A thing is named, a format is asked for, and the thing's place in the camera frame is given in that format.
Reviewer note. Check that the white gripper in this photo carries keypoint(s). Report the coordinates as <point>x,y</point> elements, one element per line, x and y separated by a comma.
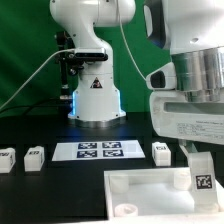
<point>172,116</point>

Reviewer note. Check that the white square tabletop part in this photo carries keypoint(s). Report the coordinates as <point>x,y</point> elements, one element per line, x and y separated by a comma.
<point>156,196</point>

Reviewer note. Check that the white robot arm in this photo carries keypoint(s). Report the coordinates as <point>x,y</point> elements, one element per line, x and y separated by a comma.
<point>187,94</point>

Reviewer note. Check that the white sheet with tags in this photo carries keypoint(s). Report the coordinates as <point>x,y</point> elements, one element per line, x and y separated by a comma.
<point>101,150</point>

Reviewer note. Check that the black camera on stand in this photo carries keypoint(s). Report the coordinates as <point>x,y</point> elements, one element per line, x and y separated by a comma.
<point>71,60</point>

